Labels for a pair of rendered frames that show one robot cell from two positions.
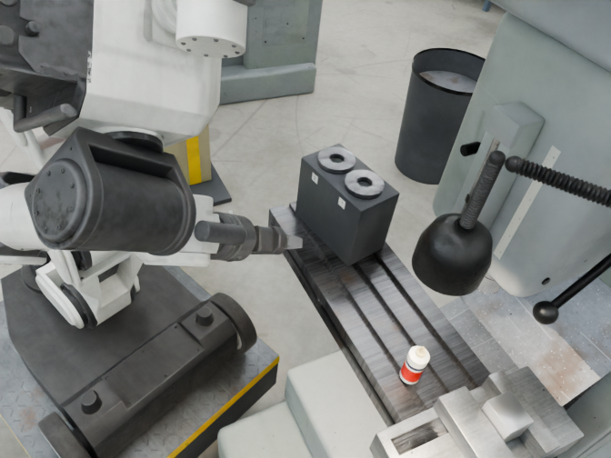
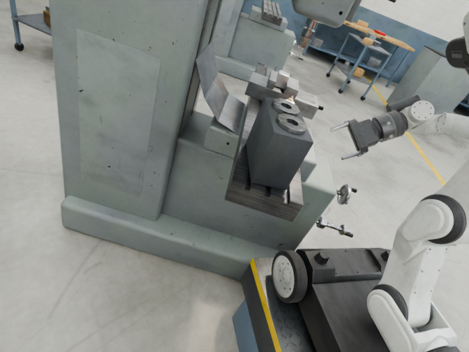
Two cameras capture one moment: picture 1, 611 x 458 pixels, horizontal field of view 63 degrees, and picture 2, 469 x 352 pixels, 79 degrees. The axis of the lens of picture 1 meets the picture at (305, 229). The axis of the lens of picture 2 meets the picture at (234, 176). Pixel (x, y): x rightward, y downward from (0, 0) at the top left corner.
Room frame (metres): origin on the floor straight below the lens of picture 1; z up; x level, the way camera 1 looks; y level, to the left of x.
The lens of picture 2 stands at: (1.68, 0.20, 1.43)
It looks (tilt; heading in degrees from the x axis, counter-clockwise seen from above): 37 degrees down; 206
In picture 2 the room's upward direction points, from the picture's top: 22 degrees clockwise
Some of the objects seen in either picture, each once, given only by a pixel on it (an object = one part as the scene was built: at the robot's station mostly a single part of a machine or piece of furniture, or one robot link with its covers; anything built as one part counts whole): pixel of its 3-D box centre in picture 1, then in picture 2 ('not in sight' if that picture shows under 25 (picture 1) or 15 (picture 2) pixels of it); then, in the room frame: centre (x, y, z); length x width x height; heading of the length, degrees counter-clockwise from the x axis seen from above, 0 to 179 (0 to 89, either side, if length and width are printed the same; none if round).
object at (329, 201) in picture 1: (344, 202); (276, 141); (0.91, -0.08, 1.00); 0.22 x 0.12 x 0.20; 42
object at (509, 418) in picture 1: (503, 418); (282, 79); (0.40, -0.38, 1.01); 0.06 x 0.05 x 0.06; 30
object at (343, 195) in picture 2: not in sight; (338, 192); (0.27, 0.12, 0.60); 0.16 x 0.12 x 0.12; 122
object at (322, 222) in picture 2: not in sight; (335, 227); (0.37, 0.22, 0.48); 0.22 x 0.06 x 0.06; 122
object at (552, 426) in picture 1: (479, 437); (283, 91); (0.39, -0.35, 0.96); 0.35 x 0.15 x 0.11; 120
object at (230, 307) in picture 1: (229, 323); (287, 275); (0.85, 0.19, 0.50); 0.20 x 0.05 x 0.20; 53
